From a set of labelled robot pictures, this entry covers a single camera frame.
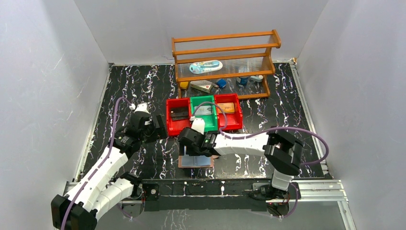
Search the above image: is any pink leather card holder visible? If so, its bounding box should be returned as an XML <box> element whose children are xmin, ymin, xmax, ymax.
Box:
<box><xmin>178</xmin><ymin>155</ymin><xmax>217</xmax><ymax>168</ymax></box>

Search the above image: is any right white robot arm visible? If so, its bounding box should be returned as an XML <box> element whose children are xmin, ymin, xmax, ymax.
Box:
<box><xmin>178</xmin><ymin>118</ymin><xmax>304</xmax><ymax>198</ymax></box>

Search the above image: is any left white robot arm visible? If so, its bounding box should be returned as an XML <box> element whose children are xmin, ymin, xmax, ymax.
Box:
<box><xmin>51</xmin><ymin>103</ymin><xmax>167</xmax><ymax>230</ymax></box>

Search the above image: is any dark credit card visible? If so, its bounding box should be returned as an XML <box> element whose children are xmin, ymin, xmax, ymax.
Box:
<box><xmin>170</xmin><ymin>107</ymin><xmax>189</xmax><ymax>121</ymax></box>

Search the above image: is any red bin with dark card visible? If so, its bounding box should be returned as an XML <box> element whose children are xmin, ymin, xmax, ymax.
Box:
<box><xmin>166</xmin><ymin>98</ymin><xmax>192</xmax><ymax>137</ymax></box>

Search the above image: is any grey credit card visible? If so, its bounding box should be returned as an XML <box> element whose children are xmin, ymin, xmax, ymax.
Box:
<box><xmin>194</xmin><ymin>105</ymin><xmax>213</xmax><ymax>116</ymax></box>

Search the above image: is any orange credit card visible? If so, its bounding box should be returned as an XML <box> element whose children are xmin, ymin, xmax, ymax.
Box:
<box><xmin>217</xmin><ymin>102</ymin><xmax>236</xmax><ymax>114</ymax></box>

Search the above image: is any red bin with orange card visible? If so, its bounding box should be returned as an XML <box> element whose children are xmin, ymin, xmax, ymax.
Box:
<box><xmin>214</xmin><ymin>93</ymin><xmax>243</xmax><ymax>131</ymax></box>

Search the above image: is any green plastic bin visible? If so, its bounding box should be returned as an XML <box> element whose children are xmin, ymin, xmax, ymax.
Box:
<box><xmin>190</xmin><ymin>95</ymin><xmax>218</xmax><ymax>131</ymax></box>

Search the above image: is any yellow small object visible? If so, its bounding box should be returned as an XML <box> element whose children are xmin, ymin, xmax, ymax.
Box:
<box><xmin>179</xmin><ymin>81</ymin><xmax>189</xmax><ymax>90</ymax></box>

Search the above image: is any blue small object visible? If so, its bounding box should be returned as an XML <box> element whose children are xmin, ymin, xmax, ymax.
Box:
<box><xmin>215</xmin><ymin>79</ymin><xmax>227</xmax><ymax>89</ymax></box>

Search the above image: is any blue white oval package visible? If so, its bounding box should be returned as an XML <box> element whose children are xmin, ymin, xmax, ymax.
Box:
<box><xmin>189</xmin><ymin>60</ymin><xmax>223</xmax><ymax>74</ymax></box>

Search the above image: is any blue cup on shelf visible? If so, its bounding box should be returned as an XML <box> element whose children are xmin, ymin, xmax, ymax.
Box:
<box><xmin>236</xmin><ymin>76</ymin><xmax>250</xmax><ymax>86</ymax></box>

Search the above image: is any wooden shelf rack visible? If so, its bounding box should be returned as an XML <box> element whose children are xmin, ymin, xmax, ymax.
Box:
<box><xmin>171</xmin><ymin>30</ymin><xmax>282</xmax><ymax>99</ymax></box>

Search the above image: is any teal white tube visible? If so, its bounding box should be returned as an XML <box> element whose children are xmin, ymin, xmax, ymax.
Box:
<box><xmin>249</xmin><ymin>75</ymin><xmax>264</xmax><ymax>82</ymax></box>

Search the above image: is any black base frame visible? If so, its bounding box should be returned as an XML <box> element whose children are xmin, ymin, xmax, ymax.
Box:
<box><xmin>113</xmin><ymin>177</ymin><xmax>300</xmax><ymax>218</ymax></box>

